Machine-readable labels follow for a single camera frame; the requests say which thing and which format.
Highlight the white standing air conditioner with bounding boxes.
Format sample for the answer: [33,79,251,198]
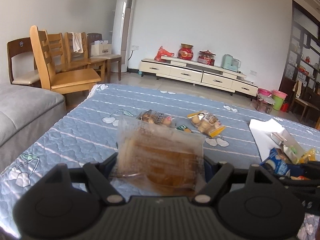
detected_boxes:
[111,0,136,74]

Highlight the dark chair with bag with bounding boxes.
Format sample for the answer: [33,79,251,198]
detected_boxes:
[87,33,122,82]

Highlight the white towel on chair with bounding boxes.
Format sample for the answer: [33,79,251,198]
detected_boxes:
[71,32,84,54]

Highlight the light wooden chair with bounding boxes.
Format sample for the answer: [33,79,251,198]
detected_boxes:
[48,33,67,72]
[29,25,101,95]

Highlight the dark wooden display shelf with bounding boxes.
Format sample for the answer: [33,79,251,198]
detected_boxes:
[279,1,319,106]

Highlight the red round jar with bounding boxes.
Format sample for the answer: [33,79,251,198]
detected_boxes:
[178,43,194,60]

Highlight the red plastic bag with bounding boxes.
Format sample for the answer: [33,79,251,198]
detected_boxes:
[154,46,174,62]

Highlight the clear bag round cookies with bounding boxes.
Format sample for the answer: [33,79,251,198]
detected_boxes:
[137,109,175,128]

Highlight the chair by shelf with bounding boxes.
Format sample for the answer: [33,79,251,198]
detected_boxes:
[289,80,319,122]

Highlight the small red bucket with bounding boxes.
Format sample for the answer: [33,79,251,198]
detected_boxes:
[280,102,289,112]

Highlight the cream TV cabinet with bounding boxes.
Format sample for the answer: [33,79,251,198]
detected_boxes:
[139,56,258,97]

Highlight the white paper gift bag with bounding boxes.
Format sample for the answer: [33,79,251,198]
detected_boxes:
[91,40,112,56]

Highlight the green bucket pink lid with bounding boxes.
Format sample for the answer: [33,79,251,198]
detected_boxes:
[272,90,287,111]

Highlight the red pavilion gift box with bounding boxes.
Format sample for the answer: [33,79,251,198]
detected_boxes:
[197,50,216,66]

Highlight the pink basin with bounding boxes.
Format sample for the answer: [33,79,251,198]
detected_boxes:
[258,88,272,97]

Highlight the near light wooden chair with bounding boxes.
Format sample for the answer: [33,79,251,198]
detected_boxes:
[29,25,101,95]

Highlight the yellow bag small buns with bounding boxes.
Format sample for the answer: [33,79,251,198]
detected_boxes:
[187,110,225,138]

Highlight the dark padded chair left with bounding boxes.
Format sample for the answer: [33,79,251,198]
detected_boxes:
[7,37,40,87]

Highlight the light green cracker pack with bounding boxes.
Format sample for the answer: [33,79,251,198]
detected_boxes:
[283,145,298,163]

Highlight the red white cardboard box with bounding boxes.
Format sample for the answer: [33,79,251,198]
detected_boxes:
[249,119,306,161]

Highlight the clear bag brown pastries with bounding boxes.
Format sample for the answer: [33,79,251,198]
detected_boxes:
[111,116,206,196]

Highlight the grey sofa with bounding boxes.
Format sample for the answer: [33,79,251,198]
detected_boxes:
[0,83,67,173]

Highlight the yellow snack pack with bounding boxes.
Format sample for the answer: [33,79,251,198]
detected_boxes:
[299,148,317,164]

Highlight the blue quilted table cover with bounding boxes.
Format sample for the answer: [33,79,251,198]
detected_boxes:
[0,83,320,240]

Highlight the green white snack pack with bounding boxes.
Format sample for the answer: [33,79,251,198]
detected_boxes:
[176,125,193,133]

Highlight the blue white snack pack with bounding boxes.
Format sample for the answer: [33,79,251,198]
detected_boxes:
[260,147,304,178]

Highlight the small wooden stool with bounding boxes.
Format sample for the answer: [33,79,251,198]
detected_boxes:
[255,94,275,114]

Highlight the mint green kitchen appliance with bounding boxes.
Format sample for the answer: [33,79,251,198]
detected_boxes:
[221,54,241,72]

